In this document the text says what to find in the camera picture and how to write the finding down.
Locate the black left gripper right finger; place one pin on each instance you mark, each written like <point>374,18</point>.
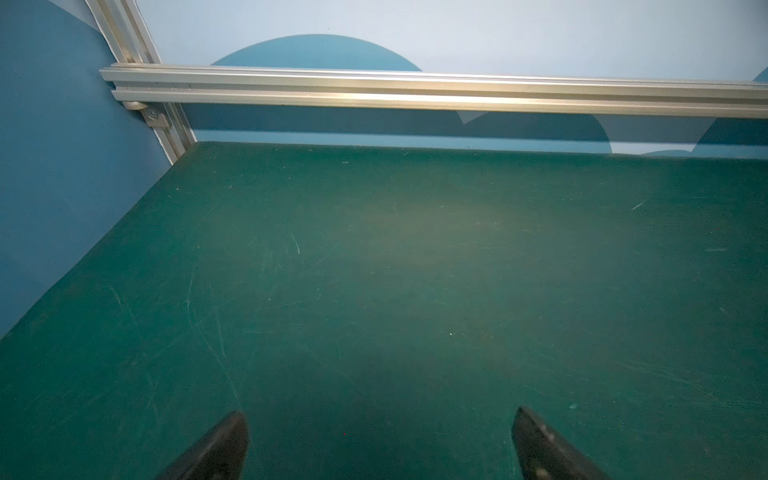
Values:
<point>544,454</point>

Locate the left aluminium corner post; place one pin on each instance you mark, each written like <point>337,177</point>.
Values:
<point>129,40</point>

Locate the horizontal aluminium back rail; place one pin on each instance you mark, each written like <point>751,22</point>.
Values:
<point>155,83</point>

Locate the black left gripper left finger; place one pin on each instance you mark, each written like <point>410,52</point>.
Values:
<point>219,454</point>

